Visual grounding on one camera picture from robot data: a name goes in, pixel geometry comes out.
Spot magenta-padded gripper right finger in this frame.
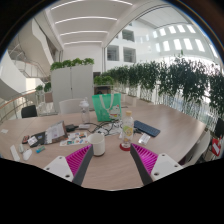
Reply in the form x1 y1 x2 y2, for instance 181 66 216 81
129 143 184 186

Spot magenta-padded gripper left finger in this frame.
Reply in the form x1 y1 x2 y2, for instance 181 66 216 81
43 143 95 187

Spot clear yellow-capped drink bottle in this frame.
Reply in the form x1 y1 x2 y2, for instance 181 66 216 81
120 110 135 150

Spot clear plastic water bottle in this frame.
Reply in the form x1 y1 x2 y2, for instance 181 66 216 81
79 97 91 124

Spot colourful sticker sheet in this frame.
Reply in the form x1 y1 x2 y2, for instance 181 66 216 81
59 130 90 147

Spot small white packet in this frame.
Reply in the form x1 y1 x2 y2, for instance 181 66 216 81
137 132 152 146

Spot printed paper booklet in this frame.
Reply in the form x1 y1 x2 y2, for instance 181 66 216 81
44 120 69 145

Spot black notebook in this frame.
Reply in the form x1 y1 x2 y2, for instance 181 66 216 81
28 130 48 148

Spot white chair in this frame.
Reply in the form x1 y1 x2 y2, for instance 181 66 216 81
181 129 213 168
58 97 88 115

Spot black power adapter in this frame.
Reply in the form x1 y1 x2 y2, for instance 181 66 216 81
64 123 77 133

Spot white blister pack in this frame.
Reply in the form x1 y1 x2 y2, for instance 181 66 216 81
27 135 39 147

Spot white paper cup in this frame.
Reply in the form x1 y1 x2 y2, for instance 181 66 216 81
87 132 106 157

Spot dark blue keyboard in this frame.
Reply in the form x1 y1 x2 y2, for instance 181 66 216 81
133 119 161 138

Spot flat round red coaster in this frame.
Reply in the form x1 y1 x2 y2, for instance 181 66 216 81
119 143 133 152

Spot red and black case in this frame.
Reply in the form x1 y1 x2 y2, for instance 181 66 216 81
21 134 31 145

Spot red and white sign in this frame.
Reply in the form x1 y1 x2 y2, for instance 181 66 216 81
210 134 224 157

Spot black chair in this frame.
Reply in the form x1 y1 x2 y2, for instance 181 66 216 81
20 104 38 119

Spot green tote bag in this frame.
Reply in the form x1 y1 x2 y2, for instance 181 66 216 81
91 92 123 123

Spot wood-topped glass railing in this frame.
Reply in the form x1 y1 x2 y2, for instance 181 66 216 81
0 89 38 125

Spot small potted green planter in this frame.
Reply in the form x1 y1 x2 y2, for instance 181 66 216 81
34 81 54 104

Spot white cabinet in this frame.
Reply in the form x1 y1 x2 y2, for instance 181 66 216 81
50 64 95 113

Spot row of green hedge plants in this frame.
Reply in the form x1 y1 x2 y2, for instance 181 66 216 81
93 56 224 119

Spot green plants atop cabinet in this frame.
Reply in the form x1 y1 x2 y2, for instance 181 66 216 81
49 57 95 72

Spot ceiling light strips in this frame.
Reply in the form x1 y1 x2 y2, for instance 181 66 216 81
49 0 134 47

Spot black cable bundle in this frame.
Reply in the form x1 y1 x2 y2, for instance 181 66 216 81
76 120 123 136

